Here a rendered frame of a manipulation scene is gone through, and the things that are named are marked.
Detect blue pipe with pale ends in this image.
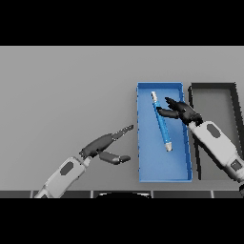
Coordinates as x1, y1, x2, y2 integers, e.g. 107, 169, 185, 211
150, 91, 173, 153

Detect blue rectangular bin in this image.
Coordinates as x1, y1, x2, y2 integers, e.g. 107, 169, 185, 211
135, 81, 193, 184

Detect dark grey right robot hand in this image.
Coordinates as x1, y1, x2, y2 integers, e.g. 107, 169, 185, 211
155, 96, 204, 127

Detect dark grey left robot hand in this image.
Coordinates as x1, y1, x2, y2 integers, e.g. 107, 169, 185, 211
78, 124, 134, 166

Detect dark grey rectangular bin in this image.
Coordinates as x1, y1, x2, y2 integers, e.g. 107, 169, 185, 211
187, 82, 244, 181

